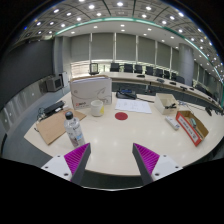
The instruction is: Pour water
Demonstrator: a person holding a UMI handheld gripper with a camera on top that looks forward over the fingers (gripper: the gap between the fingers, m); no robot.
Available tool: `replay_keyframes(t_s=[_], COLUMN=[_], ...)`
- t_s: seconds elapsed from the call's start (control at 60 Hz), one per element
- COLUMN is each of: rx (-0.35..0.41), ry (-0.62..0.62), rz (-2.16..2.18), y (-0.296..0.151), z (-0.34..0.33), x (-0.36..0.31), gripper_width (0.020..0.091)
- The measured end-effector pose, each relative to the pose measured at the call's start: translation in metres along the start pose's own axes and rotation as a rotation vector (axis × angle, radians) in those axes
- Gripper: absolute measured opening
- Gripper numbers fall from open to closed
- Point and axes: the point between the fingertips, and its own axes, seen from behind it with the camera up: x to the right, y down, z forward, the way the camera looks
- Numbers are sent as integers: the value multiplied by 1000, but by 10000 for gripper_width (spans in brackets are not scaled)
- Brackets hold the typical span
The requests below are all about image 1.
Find red-edged open cardboard box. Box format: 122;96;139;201
175;110;210;148

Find white copy paper carton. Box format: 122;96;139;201
69;75;113;110

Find brown paper envelope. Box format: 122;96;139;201
35;108;88;146

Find long curved conference desk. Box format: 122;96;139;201
99;71;224;111

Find white cup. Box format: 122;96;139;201
90;99;105;118

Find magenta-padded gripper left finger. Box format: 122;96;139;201
40;142;92;186

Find white paper sheet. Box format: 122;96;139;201
114;98;153;115

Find round ceiling lights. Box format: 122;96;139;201
34;0;224;84

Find clear water bottle black cap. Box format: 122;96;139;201
63;111;86;149

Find flat round red coaster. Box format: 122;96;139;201
114;111;129;121

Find black power strip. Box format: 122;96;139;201
43;100;66;117

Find white remote control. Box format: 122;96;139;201
164;115;181;131

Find grey box monitor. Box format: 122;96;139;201
45;75;64;93

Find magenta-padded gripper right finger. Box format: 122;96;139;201
131;142;184;186

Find black desk phone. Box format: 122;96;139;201
115;88;138;100

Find black office chairs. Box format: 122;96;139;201
88;62;186;85

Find white open cardboard box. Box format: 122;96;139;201
153;92;180;116

